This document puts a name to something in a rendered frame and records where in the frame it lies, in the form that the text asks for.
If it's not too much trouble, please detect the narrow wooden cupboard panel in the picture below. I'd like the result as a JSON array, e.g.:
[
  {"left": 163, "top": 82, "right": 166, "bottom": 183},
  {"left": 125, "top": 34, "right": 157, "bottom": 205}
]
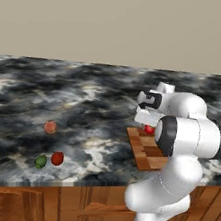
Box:
[{"left": 55, "top": 183, "right": 86, "bottom": 221}]

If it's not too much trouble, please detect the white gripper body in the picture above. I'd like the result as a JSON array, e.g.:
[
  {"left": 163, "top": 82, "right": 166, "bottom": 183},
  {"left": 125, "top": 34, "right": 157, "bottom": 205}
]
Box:
[{"left": 133, "top": 105, "right": 167, "bottom": 129}]

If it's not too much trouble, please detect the red tomato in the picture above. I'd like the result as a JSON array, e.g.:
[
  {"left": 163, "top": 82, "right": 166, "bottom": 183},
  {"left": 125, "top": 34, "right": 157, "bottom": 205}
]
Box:
[{"left": 49, "top": 150, "right": 66, "bottom": 168}]

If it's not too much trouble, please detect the wooden drawer handle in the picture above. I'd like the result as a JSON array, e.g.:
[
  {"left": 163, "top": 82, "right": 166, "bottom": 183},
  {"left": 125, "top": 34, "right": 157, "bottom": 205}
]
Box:
[{"left": 83, "top": 199, "right": 137, "bottom": 221}]

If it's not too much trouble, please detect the wooden drawer front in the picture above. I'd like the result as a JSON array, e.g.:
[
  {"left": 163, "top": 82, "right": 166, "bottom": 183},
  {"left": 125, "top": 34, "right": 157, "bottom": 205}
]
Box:
[
  {"left": 184, "top": 182, "right": 221, "bottom": 221},
  {"left": 79, "top": 181, "right": 140, "bottom": 221}
]

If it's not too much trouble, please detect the wooden cutting board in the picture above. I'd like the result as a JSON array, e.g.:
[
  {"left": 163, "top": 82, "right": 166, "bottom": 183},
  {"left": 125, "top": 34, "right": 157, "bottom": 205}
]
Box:
[{"left": 120, "top": 123, "right": 175, "bottom": 176}]

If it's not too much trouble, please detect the red bell pepper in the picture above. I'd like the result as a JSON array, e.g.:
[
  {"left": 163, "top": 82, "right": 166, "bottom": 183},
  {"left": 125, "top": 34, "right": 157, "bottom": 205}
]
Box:
[{"left": 142, "top": 124, "right": 157, "bottom": 137}]

